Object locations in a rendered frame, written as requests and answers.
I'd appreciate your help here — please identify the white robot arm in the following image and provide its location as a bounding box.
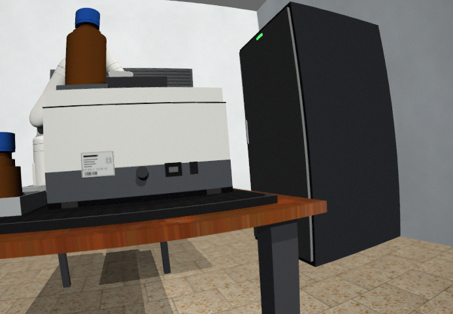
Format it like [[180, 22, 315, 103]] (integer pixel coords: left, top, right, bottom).
[[29, 46, 133, 186]]

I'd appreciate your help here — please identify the white and grey benchtop instrument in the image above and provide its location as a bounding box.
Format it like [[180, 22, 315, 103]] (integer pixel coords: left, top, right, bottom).
[[43, 77, 233, 210]]

